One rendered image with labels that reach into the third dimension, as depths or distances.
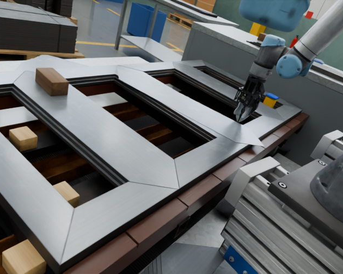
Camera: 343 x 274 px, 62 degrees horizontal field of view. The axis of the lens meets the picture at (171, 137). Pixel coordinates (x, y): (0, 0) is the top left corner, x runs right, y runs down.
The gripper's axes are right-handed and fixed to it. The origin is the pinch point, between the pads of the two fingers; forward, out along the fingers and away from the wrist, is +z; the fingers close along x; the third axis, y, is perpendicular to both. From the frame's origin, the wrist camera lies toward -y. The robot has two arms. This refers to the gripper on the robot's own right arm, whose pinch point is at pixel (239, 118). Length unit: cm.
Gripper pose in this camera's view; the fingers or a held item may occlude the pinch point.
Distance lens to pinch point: 126.7
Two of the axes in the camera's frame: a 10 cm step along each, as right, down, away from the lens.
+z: -2.8, 8.3, 4.8
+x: 7.5, 5.1, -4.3
